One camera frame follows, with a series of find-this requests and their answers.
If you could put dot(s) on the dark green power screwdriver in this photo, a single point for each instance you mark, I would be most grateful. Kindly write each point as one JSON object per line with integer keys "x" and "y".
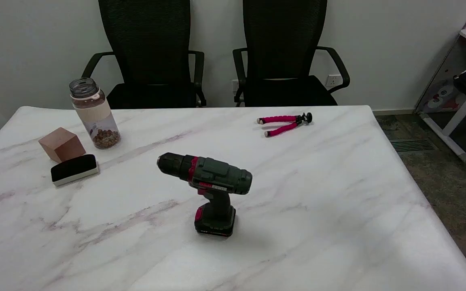
{"x": 217, "y": 176}

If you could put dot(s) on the grey panel with cartoon print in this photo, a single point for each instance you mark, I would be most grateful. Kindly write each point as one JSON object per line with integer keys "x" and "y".
{"x": 439, "y": 87}

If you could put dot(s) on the white desk with legs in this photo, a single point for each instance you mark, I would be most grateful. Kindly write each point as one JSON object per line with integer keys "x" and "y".
{"x": 457, "y": 119}

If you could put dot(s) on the dark floor vent grille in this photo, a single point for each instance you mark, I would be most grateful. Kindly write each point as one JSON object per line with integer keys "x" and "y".
{"x": 413, "y": 145}

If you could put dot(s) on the black mesh office chair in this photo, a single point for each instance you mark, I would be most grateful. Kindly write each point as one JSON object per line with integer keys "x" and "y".
{"x": 283, "y": 48}
{"x": 148, "y": 48}

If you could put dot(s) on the pink flexible mini tripod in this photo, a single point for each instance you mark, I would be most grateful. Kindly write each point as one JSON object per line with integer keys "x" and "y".
{"x": 281, "y": 119}

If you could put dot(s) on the glass bottle with nuts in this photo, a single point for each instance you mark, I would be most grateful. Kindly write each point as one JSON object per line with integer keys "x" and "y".
{"x": 95, "y": 115}

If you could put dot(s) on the black white board eraser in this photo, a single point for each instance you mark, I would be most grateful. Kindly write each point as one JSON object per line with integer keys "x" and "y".
{"x": 73, "y": 167}

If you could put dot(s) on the brown wooden cube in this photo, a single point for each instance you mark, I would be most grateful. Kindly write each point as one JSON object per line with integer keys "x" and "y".
{"x": 61, "y": 144}

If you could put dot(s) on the white wall power outlet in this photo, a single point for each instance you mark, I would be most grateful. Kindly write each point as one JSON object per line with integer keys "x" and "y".
{"x": 235, "y": 85}
{"x": 333, "y": 80}

